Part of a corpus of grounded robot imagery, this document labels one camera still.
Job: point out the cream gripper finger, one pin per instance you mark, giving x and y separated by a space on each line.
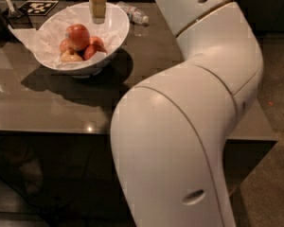
98 11

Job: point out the large red top apple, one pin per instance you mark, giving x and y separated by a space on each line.
77 36

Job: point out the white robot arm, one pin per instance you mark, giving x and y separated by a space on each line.
168 132

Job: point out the red apple right back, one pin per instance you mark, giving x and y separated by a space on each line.
96 40

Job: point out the red apple right front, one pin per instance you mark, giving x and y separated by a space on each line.
91 50

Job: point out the white bowl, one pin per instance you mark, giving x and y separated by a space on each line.
113 22

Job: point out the red apple left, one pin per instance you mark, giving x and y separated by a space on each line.
63 46

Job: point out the yellowish apple front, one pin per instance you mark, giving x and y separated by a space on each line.
69 56

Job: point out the clear plastic water bottle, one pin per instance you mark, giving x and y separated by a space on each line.
134 14

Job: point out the black white fiducial marker card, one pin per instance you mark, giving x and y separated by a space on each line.
38 7

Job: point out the black scoop with white handle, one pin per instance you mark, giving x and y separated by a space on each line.
14 18

